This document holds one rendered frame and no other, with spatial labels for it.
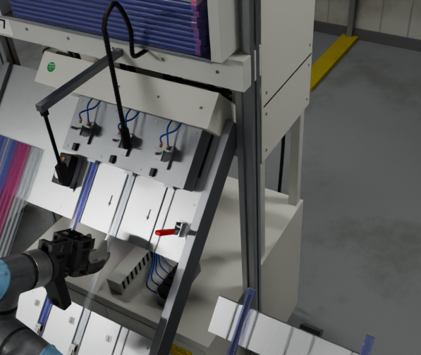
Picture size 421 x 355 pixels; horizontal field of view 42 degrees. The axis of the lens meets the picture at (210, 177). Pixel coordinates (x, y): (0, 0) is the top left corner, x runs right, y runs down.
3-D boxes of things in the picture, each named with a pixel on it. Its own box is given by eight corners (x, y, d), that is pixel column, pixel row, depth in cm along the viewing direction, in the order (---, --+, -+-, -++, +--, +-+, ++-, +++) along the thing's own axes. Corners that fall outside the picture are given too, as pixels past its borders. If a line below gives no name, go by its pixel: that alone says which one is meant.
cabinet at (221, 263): (219, 454, 185) (207, 348, 145) (62, 367, 214) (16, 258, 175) (297, 312, 227) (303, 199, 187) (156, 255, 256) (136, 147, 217)
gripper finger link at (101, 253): (122, 238, 126) (94, 245, 118) (118, 262, 127) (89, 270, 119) (112, 234, 128) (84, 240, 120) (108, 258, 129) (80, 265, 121)
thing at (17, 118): (190, 263, 125) (180, 263, 121) (-13, 182, 153) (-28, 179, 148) (235, 125, 126) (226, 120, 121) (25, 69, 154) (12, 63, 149)
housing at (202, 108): (231, 143, 127) (206, 129, 114) (69, 97, 147) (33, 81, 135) (242, 110, 127) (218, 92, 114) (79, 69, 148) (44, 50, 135)
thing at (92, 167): (33, 356, 133) (29, 356, 131) (29, 353, 133) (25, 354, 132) (100, 156, 134) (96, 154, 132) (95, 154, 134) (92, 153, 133)
